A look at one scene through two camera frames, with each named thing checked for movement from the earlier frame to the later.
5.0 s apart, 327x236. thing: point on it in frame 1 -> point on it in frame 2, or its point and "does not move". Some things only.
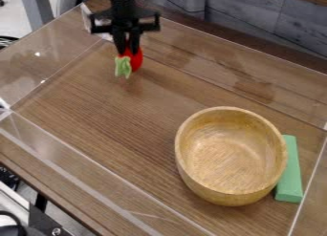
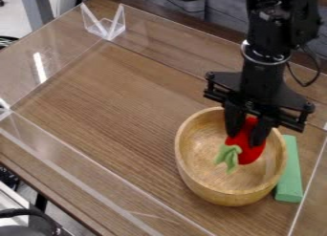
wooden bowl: (230, 153) does not move
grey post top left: (39, 8) does not move
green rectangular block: (288, 189) does not move
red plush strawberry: (128, 63) -> (239, 147)
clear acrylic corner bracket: (91, 23) does not move
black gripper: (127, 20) -> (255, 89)
